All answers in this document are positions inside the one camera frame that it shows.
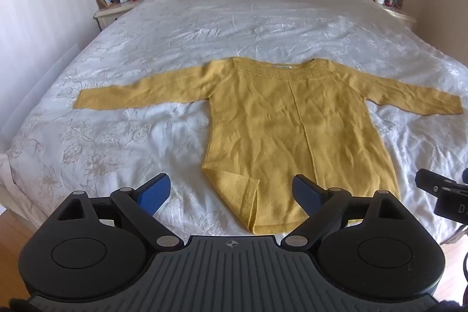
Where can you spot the yellow knit sweater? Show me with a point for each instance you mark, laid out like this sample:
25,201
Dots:
285,122

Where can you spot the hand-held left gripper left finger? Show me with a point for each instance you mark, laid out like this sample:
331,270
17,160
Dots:
153,193

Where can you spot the cream nightstand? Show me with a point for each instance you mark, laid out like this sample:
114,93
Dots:
113,13
402,16

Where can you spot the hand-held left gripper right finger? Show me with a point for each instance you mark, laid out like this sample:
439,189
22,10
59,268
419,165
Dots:
309,193

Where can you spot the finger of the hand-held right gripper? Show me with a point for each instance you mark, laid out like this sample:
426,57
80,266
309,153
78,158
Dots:
431,182

